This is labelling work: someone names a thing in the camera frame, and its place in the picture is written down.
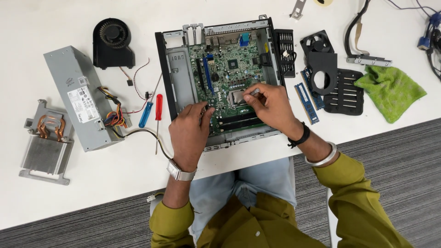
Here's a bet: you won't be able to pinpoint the person's left hand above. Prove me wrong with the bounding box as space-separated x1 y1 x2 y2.
168 101 216 171

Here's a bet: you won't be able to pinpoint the person's right hand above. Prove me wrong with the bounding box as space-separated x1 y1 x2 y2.
243 82 304 139

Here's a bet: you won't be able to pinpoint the black metal computer case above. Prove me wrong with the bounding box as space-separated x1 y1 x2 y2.
155 14 287 152

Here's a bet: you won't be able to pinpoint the blue memory module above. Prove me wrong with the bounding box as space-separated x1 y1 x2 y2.
294 82 320 125
300 67 325 111

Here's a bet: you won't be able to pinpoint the silver processor socket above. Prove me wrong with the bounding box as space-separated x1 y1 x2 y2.
228 89 249 108

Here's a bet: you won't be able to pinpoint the silver wristwatch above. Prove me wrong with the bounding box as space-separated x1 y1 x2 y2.
167 159 198 182

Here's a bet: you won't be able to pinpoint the black wristband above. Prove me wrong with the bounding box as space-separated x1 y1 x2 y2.
287 121 311 149

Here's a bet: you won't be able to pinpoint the green motherboard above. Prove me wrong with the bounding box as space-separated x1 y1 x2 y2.
188 32 273 137

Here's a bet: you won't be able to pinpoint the black screwdriver bit holder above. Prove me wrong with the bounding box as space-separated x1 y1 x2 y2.
274 28 297 79

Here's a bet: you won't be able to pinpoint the black plastic fan shroud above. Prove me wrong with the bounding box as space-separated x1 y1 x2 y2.
305 51 338 96

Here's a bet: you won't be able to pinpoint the silver bangle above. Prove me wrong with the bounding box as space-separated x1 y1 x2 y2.
305 141 338 168

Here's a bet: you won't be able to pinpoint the black screwdriver shaft tray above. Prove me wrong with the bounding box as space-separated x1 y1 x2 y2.
323 68 365 116

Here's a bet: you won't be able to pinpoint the light blue jeans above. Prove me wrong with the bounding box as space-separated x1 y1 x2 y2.
188 156 297 242

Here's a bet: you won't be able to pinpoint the small black square fan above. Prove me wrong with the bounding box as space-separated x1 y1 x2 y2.
299 30 335 56

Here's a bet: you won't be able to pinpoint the grey power supply unit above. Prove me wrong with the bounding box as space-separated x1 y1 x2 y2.
43 45 125 153

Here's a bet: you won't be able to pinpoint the black blower fan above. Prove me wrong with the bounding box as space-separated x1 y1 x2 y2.
92 18 136 70

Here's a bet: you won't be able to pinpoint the green microfibre cloth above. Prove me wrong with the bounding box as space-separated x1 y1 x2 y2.
354 65 428 124

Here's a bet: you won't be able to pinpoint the olive green shirt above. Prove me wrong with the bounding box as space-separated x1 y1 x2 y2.
149 152 414 248

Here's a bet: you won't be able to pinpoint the copper pipe aluminium heatsink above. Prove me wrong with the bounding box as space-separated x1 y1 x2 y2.
19 99 75 186

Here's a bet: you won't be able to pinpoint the red handle screwdriver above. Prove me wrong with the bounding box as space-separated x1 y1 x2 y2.
155 93 163 155

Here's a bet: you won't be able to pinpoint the blue handle screwdriver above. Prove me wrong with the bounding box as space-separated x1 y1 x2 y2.
139 72 163 129

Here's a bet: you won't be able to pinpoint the black cable white connector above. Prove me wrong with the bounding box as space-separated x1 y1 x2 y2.
281 50 297 75

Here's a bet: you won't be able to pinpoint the thin red black wire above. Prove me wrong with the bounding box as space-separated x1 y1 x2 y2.
119 57 153 115

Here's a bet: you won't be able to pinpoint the multicoloured power supply cables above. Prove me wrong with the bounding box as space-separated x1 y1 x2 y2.
98 86 173 161

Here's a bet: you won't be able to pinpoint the small grey metal bracket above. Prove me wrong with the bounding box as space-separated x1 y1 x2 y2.
289 0 307 21

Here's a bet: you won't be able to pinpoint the metal bracket with black cable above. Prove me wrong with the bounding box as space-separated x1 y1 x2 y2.
344 0 393 68

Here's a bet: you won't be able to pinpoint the white chair frame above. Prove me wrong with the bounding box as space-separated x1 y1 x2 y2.
325 187 342 248

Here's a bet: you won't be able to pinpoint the blue plug monitor cable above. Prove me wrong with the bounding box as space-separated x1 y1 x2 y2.
385 0 441 82

